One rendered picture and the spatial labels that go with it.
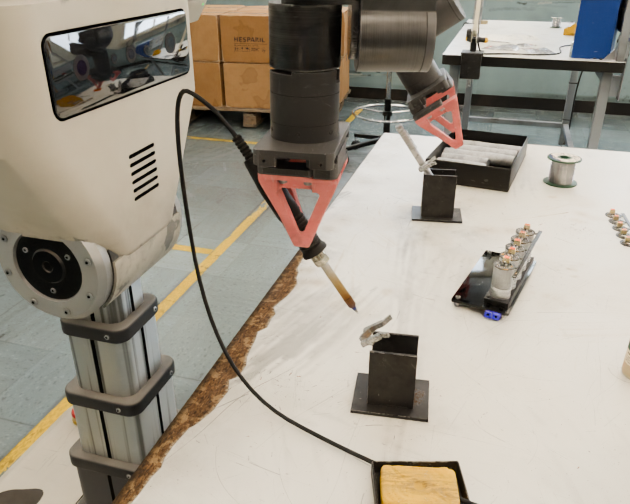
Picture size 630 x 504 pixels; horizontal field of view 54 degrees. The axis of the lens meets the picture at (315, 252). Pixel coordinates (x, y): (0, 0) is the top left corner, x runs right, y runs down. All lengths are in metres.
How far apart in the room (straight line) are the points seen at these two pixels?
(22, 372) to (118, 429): 1.11
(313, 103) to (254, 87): 3.92
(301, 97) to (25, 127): 0.30
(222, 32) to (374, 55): 3.94
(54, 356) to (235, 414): 1.55
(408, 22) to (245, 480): 0.39
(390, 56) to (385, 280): 0.42
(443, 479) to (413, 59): 0.34
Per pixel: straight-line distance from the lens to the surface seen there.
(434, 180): 1.03
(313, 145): 0.50
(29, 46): 0.67
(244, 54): 4.39
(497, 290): 0.79
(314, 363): 0.69
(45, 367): 2.10
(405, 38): 0.49
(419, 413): 0.63
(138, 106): 0.81
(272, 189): 0.52
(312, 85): 0.49
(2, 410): 1.98
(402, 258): 0.91
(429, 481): 0.55
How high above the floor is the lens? 1.16
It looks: 26 degrees down
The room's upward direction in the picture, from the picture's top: straight up
